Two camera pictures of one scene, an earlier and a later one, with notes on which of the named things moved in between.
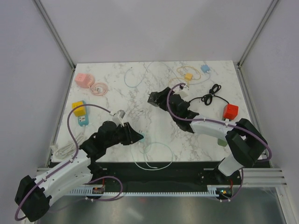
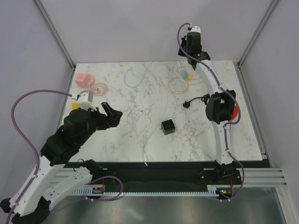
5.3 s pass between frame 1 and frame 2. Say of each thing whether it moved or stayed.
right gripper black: moved
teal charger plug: moved
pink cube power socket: stayed
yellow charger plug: stayed
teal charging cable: moved
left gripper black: moved
